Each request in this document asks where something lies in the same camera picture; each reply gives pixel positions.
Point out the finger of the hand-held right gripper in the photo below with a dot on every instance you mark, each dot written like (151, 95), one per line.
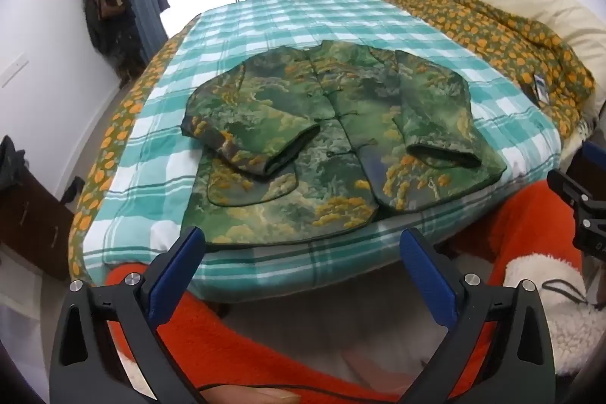
(570, 191)
(595, 153)

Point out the small blue white card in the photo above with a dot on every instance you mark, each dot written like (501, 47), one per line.
(540, 88)

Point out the green landscape print padded jacket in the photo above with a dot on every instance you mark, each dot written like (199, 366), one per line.
(350, 139)

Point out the dark wooden cabinet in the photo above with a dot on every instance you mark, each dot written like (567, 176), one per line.
(28, 224)

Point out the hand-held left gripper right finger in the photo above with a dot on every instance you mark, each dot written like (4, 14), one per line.
(426, 276)

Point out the hanging dark coats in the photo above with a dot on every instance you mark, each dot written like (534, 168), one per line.
(111, 35)

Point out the teal white plaid blanket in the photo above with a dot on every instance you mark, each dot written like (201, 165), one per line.
(265, 20)

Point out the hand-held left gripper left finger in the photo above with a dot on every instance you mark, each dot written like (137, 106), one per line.
(177, 271)

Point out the white wall plate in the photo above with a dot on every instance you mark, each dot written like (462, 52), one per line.
(13, 69)

